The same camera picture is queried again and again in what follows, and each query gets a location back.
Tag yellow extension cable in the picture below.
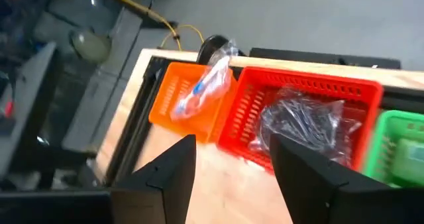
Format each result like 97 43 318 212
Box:
95 0 205 52

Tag dark grey side desk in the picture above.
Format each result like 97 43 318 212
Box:
0 40 58 180

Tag green travel shampoo bottle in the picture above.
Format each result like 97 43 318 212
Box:
392 137 424 186

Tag black table edge clamp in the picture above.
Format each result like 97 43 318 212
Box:
196 34 246 66

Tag pale grey round object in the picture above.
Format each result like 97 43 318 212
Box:
68 27 113 65

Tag blue toothbrush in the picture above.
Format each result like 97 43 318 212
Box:
170 39 240 121

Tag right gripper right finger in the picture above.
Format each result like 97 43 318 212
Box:
269 133 424 224

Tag black hair ties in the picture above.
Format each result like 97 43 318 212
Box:
248 85 364 167

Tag green plastic basket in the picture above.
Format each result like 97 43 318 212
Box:
362 109 424 189

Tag red plastic basket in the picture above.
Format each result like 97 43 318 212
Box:
217 66 384 174

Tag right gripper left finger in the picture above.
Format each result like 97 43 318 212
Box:
0 134 197 224

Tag orange plastic basket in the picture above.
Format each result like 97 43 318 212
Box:
148 61 238 144

